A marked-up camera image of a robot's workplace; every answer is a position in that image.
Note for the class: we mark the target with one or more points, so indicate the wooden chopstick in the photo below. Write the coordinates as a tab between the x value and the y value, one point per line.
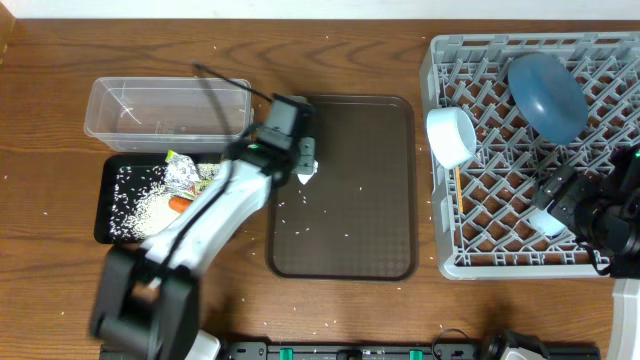
459	196

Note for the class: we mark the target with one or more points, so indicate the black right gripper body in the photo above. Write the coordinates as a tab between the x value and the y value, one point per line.
550	195

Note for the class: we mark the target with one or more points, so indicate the black waste tray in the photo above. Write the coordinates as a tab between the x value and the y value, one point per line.
124	177

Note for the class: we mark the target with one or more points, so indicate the orange carrot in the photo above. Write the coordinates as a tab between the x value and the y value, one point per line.
179	204

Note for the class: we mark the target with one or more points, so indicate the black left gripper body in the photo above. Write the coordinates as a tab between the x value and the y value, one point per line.
305	155

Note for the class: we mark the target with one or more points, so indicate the light blue cup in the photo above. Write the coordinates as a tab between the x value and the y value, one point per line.
545	224

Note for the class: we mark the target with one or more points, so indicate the white napkin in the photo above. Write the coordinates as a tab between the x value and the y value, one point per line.
304	178

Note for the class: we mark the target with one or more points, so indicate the dark blue plate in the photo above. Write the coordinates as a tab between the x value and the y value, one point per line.
548	97

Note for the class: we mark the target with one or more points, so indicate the black rail at table edge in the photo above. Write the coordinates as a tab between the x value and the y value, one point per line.
450	344

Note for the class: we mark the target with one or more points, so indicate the aluminium foil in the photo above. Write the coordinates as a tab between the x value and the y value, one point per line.
181	173

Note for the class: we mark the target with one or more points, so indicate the yellow green candy wrapper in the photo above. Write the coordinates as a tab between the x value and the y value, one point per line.
197	188

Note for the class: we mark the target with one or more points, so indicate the light blue rice bowl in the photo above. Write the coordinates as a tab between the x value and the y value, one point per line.
451	136

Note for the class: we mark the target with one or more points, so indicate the clear plastic bin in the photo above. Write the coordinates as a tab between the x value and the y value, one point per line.
158	114

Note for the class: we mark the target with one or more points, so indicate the dark brown serving tray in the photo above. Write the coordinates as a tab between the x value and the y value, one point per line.
356	217

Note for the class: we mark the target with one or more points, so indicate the grey plastic dishwasher rack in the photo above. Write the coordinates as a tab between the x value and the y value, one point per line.
493	239

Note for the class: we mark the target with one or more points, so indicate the spilled white rice pile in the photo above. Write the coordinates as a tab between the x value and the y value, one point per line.
148	215

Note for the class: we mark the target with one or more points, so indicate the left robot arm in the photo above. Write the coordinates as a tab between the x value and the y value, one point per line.
147	302

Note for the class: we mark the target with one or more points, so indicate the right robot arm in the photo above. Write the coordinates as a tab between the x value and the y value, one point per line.
603	215

